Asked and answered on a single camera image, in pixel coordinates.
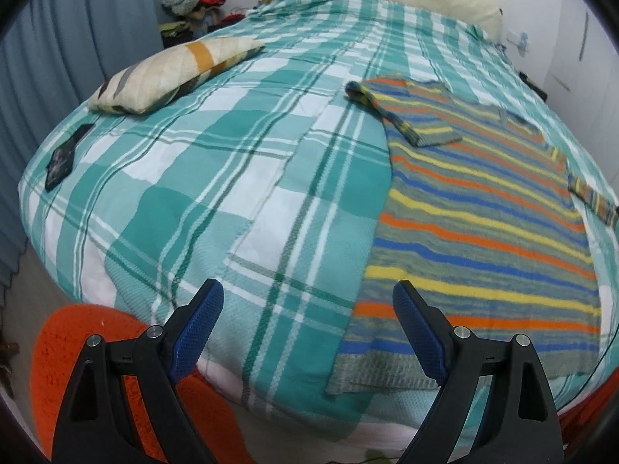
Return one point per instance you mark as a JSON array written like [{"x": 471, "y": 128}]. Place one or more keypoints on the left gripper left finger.
[{"x": 95, "y": 422}]

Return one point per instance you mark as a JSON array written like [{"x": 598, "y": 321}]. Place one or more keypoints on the white wardrobe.
[{"x": 580, "y": 81}]

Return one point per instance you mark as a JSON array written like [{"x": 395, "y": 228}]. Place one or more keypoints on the dark bedside table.
[{"x": 533, "y": 86}]

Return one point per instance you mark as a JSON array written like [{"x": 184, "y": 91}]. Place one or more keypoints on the multicolour striped knit sweater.
[{"x": 485, "y": 219}]

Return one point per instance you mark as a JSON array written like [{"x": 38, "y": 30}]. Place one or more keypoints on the blue curtain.
[{"x": 54, "y": 53}]

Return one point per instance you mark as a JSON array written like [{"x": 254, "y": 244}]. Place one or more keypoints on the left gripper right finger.
[{"x": 520, "y": 422}]

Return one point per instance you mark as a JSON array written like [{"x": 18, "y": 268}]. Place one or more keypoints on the cream patterned pillow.
[{"x": 174, "y": 72}]

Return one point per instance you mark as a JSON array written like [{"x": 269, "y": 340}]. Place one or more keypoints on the pile of clothes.
[{"x": 192, "y": 19}]

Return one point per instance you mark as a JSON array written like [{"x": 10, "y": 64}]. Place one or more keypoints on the teal plaid bedspread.
[{"x": 270, "y": 180}]

